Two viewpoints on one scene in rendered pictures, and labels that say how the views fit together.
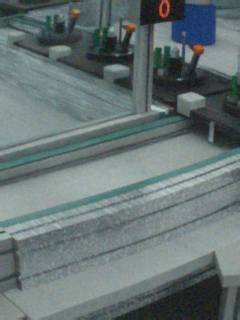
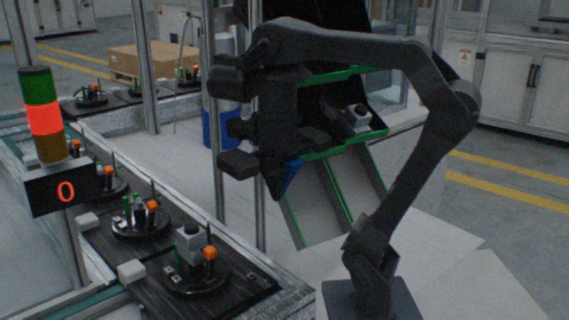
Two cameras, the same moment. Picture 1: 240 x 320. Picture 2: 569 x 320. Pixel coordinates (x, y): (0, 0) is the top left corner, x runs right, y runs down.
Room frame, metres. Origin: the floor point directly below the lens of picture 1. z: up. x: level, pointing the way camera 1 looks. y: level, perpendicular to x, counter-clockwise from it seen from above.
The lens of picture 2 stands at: (0.82, -0.42, 1.59)
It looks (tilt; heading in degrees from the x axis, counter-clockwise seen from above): 25 degrees down; 0
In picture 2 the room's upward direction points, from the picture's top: straight up
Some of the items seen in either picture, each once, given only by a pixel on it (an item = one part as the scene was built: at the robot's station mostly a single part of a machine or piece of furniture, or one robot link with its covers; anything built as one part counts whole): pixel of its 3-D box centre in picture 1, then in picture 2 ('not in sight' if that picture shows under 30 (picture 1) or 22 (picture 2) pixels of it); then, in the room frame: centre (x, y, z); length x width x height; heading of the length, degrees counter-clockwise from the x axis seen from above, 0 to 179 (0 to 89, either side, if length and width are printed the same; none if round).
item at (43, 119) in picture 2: not in sight; (44, 116); (1.55, -0.02, 1.33); 0.05 x 0.05 x 0.05
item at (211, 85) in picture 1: (175, 61); (139, 212); (1.78, -0.07, 1.01); 0.24 x 0.24 x 0.13; 41
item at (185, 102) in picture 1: (191, 104); (132, 274); (1.60, -0.10, 0.97); 0.05 x 0.05 x 0.04; 41
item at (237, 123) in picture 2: not in sight; (253, 125); (1.51, -0.37, 1.33); 0.07 x 0.07 x 0.06; 40
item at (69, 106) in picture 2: not in sight; (90, 93); (2.78, 0.43, 1.01); 0.24 x 0.24 x 0.13; 41
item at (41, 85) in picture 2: not in sight; (37, 86); (1.55, -0.02, 1.38); 0.05 x 0.05 x 0.05
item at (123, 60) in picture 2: not in sight; (160, 65); (6.82, 1.19, 0.20); 1.20 x 0.80 x 0.41; 51
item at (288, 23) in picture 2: not in sight; (359, 67); (1.42, -0.52, 1.45); 0.29 x 0.08 x 0.11; 66
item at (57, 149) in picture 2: not in sight; (51, 143); (1.55, -0.02, 1.28); 0.05 x 0.05 x 0.05
